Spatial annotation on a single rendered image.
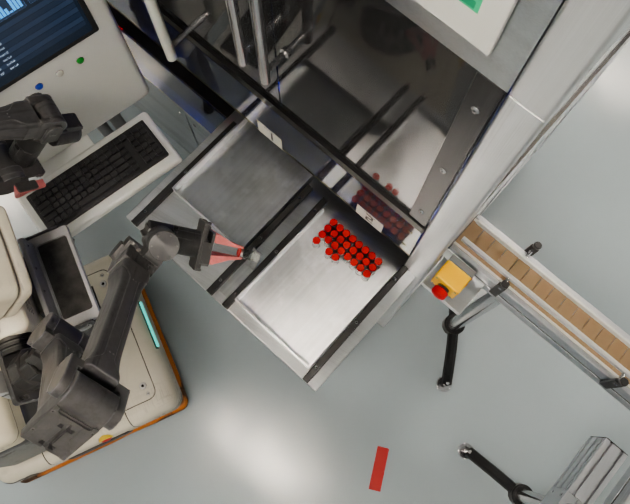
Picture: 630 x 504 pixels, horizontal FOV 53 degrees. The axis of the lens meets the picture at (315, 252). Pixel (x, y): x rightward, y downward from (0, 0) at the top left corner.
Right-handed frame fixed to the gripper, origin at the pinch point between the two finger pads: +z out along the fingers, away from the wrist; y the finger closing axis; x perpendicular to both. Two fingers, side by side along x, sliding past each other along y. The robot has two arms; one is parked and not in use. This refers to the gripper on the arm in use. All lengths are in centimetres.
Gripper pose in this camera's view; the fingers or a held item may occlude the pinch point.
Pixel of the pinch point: (238, 252)
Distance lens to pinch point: 133.3
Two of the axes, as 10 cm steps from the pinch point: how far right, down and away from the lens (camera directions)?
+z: 9.0, 1.9, 4.0
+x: -3.7, -1.7, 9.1
